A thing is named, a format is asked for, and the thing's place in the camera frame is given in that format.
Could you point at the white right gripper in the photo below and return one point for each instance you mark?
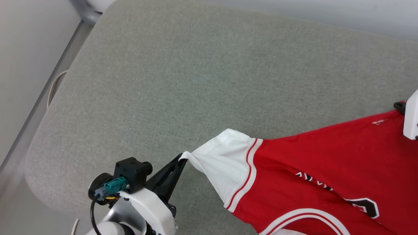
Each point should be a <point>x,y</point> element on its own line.
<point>412,120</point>

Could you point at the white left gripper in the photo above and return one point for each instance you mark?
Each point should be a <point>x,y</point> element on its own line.
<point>153,212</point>

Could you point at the red and white jersey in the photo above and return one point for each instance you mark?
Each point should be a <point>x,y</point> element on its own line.
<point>310,156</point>

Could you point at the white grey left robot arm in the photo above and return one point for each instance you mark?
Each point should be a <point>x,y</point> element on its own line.
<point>111,225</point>

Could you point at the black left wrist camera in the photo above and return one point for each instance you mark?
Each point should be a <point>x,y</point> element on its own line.
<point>132,171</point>

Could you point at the teal left camera connector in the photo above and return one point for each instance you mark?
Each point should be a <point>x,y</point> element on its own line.
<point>112,186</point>

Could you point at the grey floor rail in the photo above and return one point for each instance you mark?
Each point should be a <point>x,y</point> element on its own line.
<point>42,98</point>

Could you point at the grey metal post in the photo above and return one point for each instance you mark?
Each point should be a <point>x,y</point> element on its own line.
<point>83,11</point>

